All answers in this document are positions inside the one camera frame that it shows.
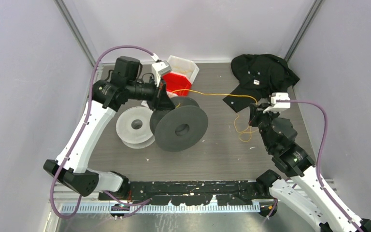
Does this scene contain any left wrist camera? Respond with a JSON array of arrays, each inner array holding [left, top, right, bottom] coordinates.
[[151, 60, 172, 86]]

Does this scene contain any red plastic bin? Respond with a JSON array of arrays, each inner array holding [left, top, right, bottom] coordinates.
[[163, 72, 192, 96]]

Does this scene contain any near white plastic bin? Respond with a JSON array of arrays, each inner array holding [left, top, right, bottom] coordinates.
[[141, 101, 150, 108]]

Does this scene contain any black perforated spool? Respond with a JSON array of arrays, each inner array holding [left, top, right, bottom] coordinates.
[[149, 96, 208, 152]]

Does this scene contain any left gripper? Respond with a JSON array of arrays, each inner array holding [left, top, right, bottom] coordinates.
[[127, 74, 175, 111]]

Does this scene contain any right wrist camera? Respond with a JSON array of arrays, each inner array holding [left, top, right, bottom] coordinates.
[[263, 92, 291, 113]]

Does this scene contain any yellow cable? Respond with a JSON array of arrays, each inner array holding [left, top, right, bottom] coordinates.
[[172, 64, 194, 76], [171, 88, 259, 143]]

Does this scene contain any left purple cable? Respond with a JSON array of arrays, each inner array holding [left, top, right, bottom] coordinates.
[[49, 45, 160, 220]]

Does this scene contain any black cloth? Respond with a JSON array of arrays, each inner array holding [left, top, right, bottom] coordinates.
[[230, 54, 300, 100]]

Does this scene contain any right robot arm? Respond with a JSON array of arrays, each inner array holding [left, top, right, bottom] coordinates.
[[249, 103, 371, 232]]

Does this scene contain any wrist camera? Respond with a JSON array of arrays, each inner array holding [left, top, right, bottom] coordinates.
[[263, 92, 291, 113], [151, 60, 172, 86]]

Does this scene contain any white perforated spool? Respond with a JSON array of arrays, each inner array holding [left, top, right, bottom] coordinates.
[[116, 106, 155, 149]]

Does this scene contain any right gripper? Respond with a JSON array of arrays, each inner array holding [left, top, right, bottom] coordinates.
[[247, 102, 280, 151]]

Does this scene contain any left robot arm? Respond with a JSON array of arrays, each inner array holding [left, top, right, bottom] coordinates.
[[43, 56, 175, 200]]

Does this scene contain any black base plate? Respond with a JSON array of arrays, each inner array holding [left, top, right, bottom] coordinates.
[[99, 180, 272, 206]]

